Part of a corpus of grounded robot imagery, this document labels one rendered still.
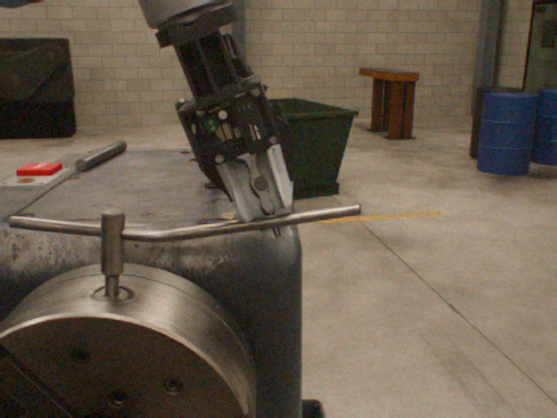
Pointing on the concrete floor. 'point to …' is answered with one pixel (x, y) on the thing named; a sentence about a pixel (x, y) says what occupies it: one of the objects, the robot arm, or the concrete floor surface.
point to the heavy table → (398, 121)
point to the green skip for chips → (316, 144)
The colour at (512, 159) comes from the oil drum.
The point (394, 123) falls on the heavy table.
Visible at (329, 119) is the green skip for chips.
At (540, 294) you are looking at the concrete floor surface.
